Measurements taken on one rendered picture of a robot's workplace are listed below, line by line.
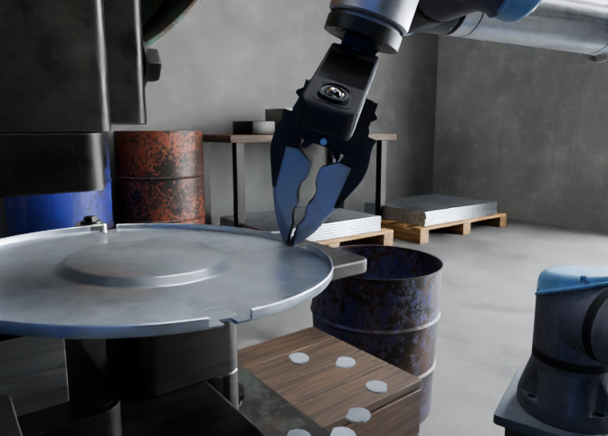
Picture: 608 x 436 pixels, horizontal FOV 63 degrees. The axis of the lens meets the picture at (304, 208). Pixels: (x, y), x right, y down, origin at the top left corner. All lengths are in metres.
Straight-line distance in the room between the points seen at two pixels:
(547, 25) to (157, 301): 0.59
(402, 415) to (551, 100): 4.30
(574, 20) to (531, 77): 4.54
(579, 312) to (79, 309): 0.68
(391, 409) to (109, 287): 0.86
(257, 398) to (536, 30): 0.55
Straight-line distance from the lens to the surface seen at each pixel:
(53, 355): 0.33
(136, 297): 0.33
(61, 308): 0.32
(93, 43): 0.31
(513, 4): 0.54
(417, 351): 1.55
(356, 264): 0.43
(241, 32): 4.31
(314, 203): 0.46
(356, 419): 0.46
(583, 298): 0.83
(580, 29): 0.77
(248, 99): 4.27
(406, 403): 1.16
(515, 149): 5.33
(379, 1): 0.45
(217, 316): 0.29
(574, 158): 5.07
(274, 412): 0.47
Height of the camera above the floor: 0.89
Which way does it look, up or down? 9 degrees down
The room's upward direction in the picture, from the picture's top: straight up
